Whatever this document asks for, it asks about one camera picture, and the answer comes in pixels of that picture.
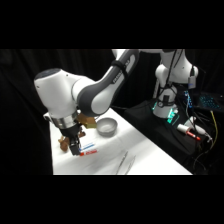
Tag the blue lit electronics box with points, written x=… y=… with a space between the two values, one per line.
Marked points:
x=188 y=99

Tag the gray bowl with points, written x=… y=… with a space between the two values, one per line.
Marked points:
x=106 y=127

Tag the white marker with red cap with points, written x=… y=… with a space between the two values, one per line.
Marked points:
x=188 y=131

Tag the brown plush toy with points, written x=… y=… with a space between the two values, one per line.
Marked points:
x=63 y=142

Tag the green lit control box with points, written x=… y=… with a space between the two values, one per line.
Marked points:
x=173 y=116

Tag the blue pen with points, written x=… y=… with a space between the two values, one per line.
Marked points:
x=88 y=146

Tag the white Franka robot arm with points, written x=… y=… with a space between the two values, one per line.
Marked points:
x=96 y=90

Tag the keyboard with blue backlight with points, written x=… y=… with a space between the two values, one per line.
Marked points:
x=210 y=101

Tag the tan camera mount block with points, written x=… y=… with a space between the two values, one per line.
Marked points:
x=87 y=120

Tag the black curtain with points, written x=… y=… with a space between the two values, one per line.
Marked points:
x=20 y=100

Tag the metal tweezers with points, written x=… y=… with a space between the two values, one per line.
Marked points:
x=122 y=163

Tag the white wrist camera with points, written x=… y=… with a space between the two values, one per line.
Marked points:
x=48 y=117

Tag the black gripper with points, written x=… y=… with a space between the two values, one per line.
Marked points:
x=70 y=131

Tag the red pen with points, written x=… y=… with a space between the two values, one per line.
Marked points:
x=90 y=152

